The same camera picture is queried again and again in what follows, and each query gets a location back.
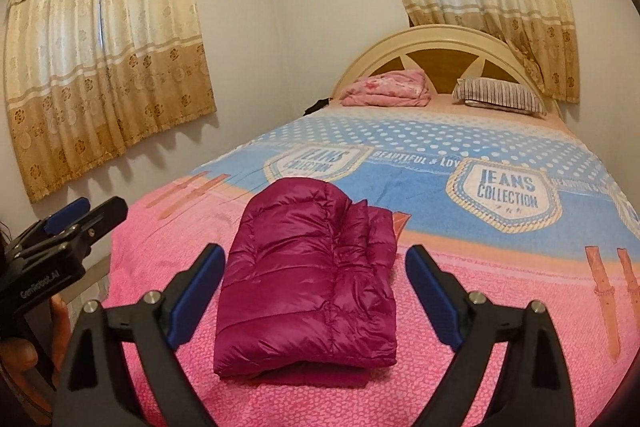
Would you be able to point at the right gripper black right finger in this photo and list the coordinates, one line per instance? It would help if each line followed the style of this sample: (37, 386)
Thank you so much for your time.
(533, 387)

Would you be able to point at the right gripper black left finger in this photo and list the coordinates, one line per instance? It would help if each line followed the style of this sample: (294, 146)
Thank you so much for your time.
(96, 388)

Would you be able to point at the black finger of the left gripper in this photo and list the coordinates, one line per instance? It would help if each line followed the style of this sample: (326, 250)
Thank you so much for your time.
(50, 226)
(85, 232)

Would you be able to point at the magenta puffer jacket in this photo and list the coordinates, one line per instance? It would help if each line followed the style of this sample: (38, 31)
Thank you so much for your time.
(306, 293)

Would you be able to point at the pink and blue bedspread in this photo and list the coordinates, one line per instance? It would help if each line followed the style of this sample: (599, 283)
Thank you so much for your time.
(514, 206)

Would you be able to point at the striped pillow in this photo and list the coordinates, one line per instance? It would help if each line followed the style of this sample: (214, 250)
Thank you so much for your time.
(495, 93)

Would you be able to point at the folded pink blanket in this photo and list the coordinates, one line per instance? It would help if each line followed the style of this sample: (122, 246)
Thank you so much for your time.
(400, 88)

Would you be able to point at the cream wooden headboard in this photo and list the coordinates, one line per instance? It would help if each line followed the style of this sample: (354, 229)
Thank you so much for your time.
(445, 53)

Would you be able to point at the beige curtain on side wall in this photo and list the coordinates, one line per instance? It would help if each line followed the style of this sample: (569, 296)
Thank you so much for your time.
(87, 79)

